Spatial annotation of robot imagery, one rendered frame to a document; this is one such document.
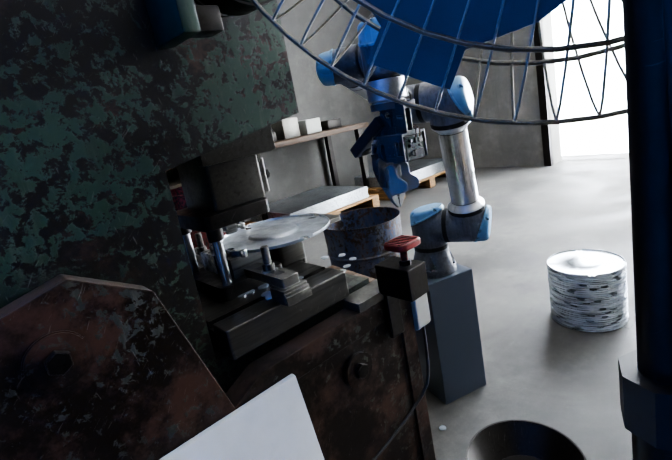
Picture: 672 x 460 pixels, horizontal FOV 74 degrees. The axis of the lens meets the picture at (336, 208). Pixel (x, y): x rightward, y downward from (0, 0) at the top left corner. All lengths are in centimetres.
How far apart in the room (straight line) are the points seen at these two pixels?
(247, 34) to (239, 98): 12
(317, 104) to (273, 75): 463
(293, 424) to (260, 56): 69
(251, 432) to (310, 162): 469
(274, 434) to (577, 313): 150
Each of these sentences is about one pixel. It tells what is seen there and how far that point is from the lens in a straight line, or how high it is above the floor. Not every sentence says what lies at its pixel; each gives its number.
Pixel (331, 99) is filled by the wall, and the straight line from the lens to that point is 570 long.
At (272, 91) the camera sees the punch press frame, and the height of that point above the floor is 111.
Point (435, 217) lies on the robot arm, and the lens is 149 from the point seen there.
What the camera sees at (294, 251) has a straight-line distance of 111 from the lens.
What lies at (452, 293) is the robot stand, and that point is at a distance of 156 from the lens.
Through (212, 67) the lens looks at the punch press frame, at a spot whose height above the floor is 116.
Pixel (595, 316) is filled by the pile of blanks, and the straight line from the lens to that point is 209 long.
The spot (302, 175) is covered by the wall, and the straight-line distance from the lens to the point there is 532.
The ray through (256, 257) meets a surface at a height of 76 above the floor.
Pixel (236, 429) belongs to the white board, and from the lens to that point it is 85.
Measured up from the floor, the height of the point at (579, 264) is 25.
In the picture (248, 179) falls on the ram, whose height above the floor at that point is 94.
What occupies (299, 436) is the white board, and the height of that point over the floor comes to 49.
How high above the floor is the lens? 105
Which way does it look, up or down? 12 degrees down
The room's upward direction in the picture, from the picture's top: 11 degrees counter-clockwise
